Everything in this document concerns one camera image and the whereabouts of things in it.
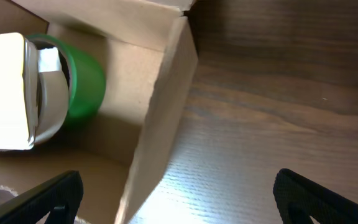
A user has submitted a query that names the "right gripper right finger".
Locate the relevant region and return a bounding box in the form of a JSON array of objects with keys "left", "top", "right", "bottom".
[{"left": 273, "top": 169, "right": 358, "bottom": 224}]

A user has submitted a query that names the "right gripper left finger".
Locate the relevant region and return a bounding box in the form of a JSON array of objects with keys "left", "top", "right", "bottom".
[{"left": 0, "top": 170, "right": 84, "bottom": 224}]

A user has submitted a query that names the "green tape roll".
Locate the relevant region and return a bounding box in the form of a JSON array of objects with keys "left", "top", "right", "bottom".
[{"left": 27, "top": 34, "right": 106, "bottom": 126}]

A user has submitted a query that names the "yellow white sticky note pad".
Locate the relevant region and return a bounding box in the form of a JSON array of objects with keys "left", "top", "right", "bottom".
[{"left": 0, "top": 32, "right": 39, "bottom": 150}]

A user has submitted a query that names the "brown cardboard box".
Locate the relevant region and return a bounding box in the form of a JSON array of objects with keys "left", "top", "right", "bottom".
[{"left": 0, "top": 0, "right": 198, "bottom": 223}]

